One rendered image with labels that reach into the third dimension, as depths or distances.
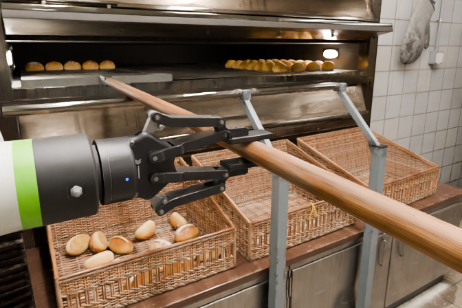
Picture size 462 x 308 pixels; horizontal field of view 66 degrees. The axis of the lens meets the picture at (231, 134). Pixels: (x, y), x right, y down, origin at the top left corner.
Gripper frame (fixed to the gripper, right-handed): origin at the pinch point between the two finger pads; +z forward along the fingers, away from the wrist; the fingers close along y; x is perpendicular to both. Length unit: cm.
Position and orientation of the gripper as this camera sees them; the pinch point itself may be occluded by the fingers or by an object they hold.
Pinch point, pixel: (247, 149)
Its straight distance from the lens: 49.9
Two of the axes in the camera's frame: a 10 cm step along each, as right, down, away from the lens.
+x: 4.9, 2.1, -8.4
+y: 0.0, 9.7, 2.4
